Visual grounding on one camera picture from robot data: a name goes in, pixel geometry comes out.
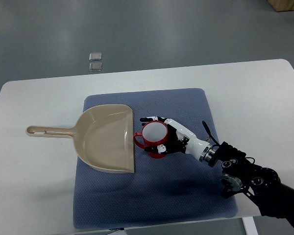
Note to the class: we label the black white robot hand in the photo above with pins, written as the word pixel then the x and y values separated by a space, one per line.
pixel 181 139

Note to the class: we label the red cup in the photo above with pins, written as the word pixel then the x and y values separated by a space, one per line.
pixel 153 134

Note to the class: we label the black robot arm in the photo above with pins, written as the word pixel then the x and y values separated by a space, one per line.
pixel 261 185

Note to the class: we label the beige plastic dustpan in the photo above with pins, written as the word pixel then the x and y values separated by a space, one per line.
pixel 102 137

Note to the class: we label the blue-grey fabric mat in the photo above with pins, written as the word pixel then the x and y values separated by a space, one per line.
pixel 174 188

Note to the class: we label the white table leg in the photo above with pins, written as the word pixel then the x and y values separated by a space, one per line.
pixel 249 226

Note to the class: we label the upper metal floor plate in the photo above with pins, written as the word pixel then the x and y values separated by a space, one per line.
pixel 95 56

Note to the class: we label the wooden box corner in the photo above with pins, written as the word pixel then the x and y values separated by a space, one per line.
pixel 282 5

